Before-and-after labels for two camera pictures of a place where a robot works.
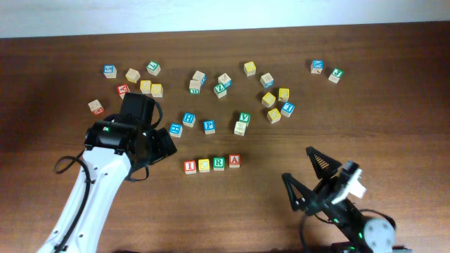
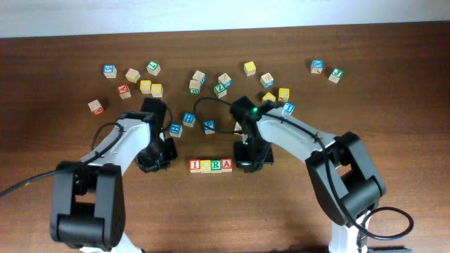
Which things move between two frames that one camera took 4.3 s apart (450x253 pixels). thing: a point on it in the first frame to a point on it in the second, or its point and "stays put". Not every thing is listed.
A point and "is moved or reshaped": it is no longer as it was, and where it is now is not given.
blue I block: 287,109 stays put
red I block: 190,166 is moved or reshaped
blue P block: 209,126 stays put
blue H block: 189,119 stays put
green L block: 153,68 stays put
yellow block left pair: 145,86 stays put
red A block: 234,160 is moved or reshaped
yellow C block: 204,165 stays put
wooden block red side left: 96,107 stays put
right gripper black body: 325,191 to 252,153
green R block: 219,163 is moved or reshaped
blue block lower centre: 176,130 stays put
